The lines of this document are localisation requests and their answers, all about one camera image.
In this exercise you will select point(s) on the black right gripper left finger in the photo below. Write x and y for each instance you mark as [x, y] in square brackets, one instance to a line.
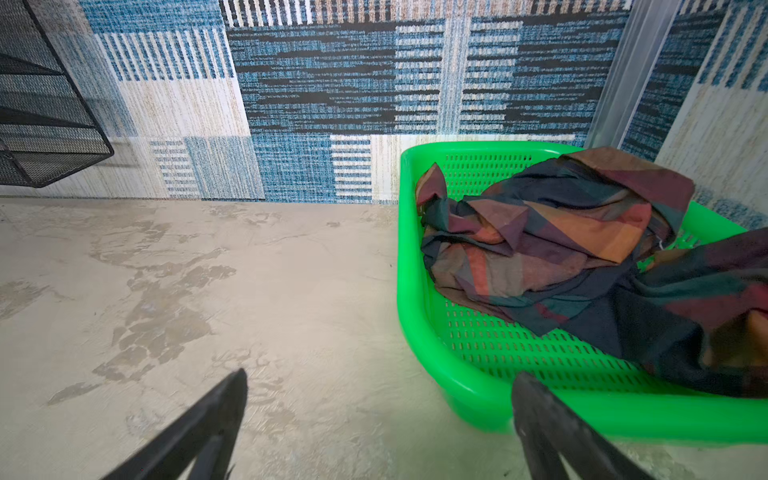
[199, 443]

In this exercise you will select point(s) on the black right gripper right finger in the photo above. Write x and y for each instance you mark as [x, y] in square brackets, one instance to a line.
[553, 435]

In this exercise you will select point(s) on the plaid long sleeve shirt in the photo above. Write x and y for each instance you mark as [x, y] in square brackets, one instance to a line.
[584, 243]

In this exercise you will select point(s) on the green plastic basket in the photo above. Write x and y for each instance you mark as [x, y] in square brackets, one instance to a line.
[474, 358]

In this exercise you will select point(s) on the black wire mesh shelf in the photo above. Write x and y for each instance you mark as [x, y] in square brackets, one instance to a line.
[48, 132]

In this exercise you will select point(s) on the aluminium frame post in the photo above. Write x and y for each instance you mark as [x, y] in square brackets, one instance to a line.
[638, 50]

